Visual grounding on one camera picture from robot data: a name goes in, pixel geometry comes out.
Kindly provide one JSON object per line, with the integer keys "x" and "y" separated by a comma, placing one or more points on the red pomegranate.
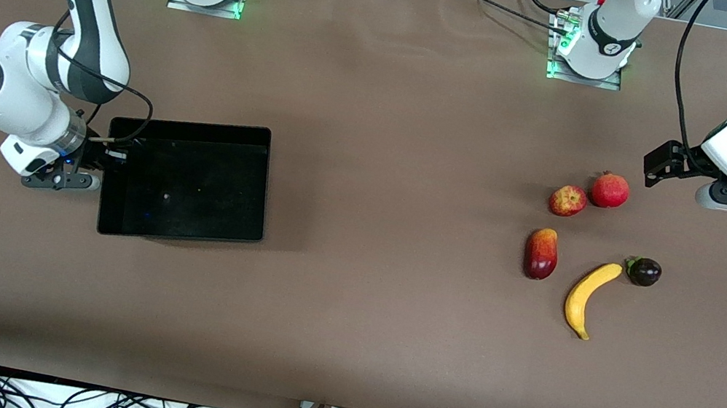
{"x": 610, "y": 191}

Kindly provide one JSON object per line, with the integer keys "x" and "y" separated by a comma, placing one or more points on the black rectangular plastic tray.
{"x": 188, "y": 189}

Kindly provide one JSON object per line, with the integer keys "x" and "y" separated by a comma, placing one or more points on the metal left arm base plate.
{"x": 583, "y": 80}

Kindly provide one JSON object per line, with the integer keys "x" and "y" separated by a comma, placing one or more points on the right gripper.
{"x": 93, "y": 153}

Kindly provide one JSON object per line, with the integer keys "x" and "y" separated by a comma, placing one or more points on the yellow banana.
{"x": 580, "y": 299}

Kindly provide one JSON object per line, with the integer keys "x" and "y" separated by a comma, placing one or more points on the red yellow apple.
{"x": 567, "y": 201}

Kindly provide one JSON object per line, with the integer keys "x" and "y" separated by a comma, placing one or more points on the dark purple eggplant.
{"x": 645, "y": 272}

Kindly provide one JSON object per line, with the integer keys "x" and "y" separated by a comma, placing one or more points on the red mango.
{"x": 541, "y": 256}

